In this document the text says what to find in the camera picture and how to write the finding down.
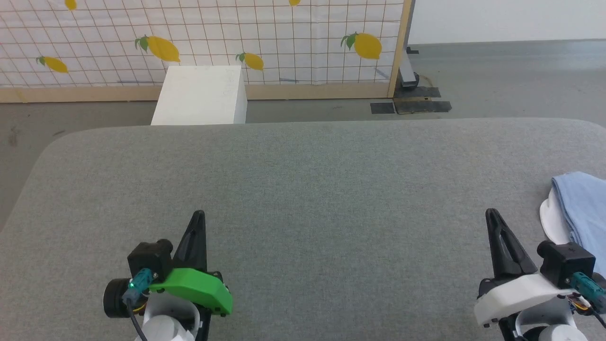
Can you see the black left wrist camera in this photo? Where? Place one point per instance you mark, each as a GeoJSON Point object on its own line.
{"type": "Point", "coordinates": [150, 258]}

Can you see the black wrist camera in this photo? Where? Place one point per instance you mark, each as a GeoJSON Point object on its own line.
{"type": "Point", "coordinates": [150, 258]}
{"type": "Point", "coordinates": [565, 263]}

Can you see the light blue and white shirt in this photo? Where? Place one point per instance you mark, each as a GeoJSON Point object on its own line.
{"type": "Point", "coordinates": [584, 208]}

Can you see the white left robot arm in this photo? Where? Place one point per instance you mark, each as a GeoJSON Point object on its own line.
{"type": "Point", "coordinates": [165, 327]}

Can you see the white box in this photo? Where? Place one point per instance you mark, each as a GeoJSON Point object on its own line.
{"type": "Point", "coordinates": [201, 94]}

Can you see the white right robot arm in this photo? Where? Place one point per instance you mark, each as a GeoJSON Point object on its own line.
{"type": "Point", "coordinates": [544, 324]}

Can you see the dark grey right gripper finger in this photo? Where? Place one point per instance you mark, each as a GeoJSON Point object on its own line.
{"type": "Point", "coordinates": [518, 258]}
{"type": "Point", "coordinates": [496, 246]}

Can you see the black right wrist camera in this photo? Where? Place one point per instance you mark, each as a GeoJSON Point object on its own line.
{"type": "Point", "coordinates": [565, 263]}

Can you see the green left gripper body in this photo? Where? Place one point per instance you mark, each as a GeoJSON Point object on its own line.
{"type": "Point", "coordinates": [199, 289]}

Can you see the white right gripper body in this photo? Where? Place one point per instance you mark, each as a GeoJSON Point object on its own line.
{"type": "Point", "coordinates": [516, 296]}

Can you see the small black floor tape patch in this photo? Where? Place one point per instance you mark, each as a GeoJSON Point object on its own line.
{"type": "Point", "coordinates": [382, 108]}

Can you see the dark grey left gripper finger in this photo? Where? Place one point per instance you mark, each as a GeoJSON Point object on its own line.
{"type": "Point", "coordinates": [201, 246]}
{"type": "Point", "coordinates": [185, 248]}

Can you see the large black floor tape patch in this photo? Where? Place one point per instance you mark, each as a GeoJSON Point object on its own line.
{"type": "Point", "coordinates": [421, 102]}

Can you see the metal panel stand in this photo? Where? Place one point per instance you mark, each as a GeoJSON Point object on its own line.
{"type": "Point", "coordinates": [408, 61]}

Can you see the lemon print grid panel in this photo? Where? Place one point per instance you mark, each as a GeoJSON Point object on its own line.
{"type": "Point", "coordinates": [213, 38]}

